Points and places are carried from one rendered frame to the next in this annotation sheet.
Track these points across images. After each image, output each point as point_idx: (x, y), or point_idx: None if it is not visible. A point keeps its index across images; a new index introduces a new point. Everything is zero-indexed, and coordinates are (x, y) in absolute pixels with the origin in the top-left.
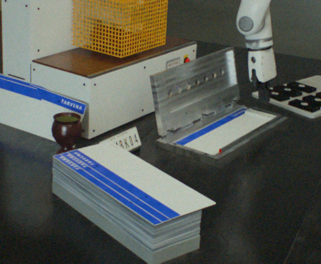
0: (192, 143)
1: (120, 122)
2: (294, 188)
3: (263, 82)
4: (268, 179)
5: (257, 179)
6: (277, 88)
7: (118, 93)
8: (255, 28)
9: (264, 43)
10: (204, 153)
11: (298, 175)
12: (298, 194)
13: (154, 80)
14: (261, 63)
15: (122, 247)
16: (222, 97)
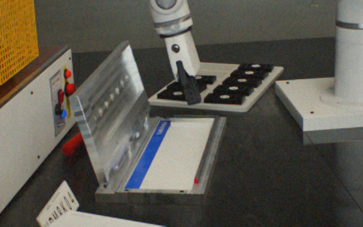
0: (148, 183)
1: (21, 181)
2: (325, 202)
3: (195, 75)
4: (283, 200)
5: (270, 204)
6: (172, 87)
7: (13, 139)
8: (180, 2)
9: (185, 23)
10: (178, 190)
11: (310, 183)
12: (339, 209)
13: (79, 102)
14: (188, 50)
15: None
16: (138, 111)
